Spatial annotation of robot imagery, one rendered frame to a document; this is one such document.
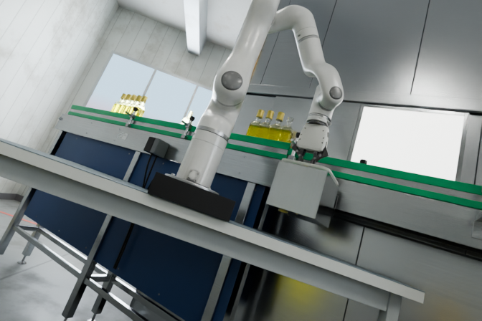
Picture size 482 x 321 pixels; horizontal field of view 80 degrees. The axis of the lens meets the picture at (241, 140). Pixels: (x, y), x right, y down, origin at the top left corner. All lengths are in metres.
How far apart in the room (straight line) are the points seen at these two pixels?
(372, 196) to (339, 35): 1.02
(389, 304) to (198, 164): 0.74
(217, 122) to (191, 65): 3.92
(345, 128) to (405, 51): 0.51
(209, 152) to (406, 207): 0.72
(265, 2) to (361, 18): 0.89
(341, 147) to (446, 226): 0.54
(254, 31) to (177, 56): 3.85
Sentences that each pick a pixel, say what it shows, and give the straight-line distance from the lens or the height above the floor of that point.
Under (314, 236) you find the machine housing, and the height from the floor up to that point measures 0.81.
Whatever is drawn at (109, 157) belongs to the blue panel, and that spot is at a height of 0.84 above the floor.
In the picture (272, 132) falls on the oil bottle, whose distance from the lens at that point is 1.42.
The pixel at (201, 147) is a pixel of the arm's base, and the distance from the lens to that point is 0.93.
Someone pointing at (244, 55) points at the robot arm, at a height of 1.31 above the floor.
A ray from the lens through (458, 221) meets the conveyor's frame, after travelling 1.20.
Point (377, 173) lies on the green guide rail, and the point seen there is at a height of 1.11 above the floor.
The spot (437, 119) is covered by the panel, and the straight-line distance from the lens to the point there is 1.52.
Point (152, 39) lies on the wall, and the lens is 5.12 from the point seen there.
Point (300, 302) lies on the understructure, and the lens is 1.44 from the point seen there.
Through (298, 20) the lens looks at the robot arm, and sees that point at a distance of 1.23.
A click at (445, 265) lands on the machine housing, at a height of 0.86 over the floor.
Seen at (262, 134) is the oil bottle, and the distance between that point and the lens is 1.43.
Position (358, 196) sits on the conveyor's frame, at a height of 0.99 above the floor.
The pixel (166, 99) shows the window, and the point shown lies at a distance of 4.62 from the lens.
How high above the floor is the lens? 0.77
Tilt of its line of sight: 14 degrees up
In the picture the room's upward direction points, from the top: 20 degrees clockwise
